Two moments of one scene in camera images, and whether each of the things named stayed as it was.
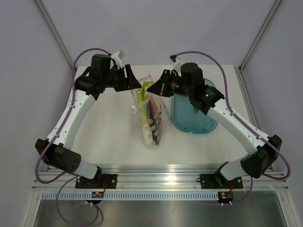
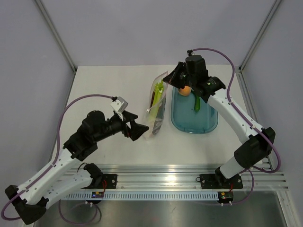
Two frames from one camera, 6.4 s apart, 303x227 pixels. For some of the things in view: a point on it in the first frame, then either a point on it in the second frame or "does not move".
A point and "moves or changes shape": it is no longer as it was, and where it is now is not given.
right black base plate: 214,181 does not move
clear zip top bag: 152,112 moves or changes shape
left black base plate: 96,182 does not move
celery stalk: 141,92 to 158,88
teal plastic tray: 187,117 does not move
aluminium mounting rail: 163,178 does not move
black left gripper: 129,82 to 136,129
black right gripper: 161,87 to 173,78
